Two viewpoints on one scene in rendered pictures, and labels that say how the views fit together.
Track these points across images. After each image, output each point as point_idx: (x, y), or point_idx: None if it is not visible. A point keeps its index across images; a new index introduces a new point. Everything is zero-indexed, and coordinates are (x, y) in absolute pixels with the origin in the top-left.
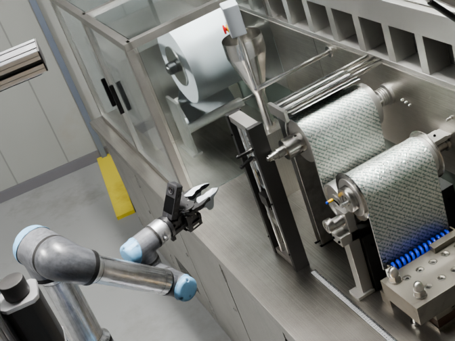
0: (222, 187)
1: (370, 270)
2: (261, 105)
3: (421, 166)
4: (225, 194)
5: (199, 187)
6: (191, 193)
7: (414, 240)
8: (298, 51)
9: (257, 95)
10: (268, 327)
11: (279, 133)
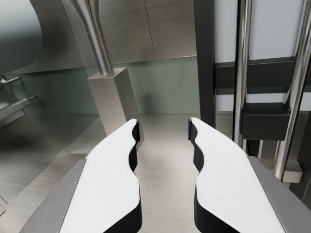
0: (41, 176)
1: None
2: (98, 35)
3: None
4: (52, 181)
5: (129, 138)
6: (122, 189)
7: None
8: (105, 3)
9: (92, 17)
10: None
11: (123, 76)
